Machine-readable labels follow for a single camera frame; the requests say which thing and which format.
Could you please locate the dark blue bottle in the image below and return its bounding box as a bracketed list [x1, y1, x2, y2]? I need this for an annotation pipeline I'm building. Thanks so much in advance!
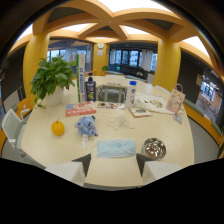
[84, 76, 97, 102]

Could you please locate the blue plush toy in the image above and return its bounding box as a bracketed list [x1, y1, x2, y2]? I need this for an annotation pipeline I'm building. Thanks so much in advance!
[74, 115, 99, 137]

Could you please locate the light blue face mask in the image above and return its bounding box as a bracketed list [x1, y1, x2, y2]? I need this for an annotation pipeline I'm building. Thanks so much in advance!
[91, 138, 137, 159]

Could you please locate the white earphone cable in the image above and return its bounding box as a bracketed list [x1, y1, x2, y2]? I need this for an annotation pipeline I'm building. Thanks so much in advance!
[106, 113, 135, 131]

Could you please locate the pink patterned gift bag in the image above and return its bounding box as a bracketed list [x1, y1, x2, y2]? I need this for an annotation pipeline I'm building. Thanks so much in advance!
[165, 83, 187, 115]

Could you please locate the shiny metal bowl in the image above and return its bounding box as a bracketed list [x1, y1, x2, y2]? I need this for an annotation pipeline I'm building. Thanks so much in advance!
[141, 137, 167, 161]

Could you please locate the green potted plant white pot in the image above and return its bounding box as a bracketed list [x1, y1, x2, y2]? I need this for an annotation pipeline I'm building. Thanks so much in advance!
[29, 55, 77, 109]

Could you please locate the yellow orange fruit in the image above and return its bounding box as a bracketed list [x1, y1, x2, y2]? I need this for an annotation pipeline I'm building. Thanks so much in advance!
[50, 118, 66, 137]

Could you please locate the small picture book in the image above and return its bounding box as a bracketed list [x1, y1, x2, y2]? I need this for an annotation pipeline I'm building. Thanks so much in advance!
[128, 106, 154, 119]

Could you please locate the orange chair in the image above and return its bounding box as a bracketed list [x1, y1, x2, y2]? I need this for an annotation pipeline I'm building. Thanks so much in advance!
[15, 97, 36, 120]

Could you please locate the white bottle blue cap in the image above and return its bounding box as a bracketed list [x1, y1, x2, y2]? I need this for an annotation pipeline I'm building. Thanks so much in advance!
[124, 80, 138, 109]

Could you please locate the tall white green box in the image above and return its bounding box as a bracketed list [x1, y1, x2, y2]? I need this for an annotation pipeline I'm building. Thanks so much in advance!
[76, 54, 87, 103]

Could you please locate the white chair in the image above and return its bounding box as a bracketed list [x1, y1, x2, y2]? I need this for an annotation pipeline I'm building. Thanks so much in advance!
[1, 108, 46, 169]

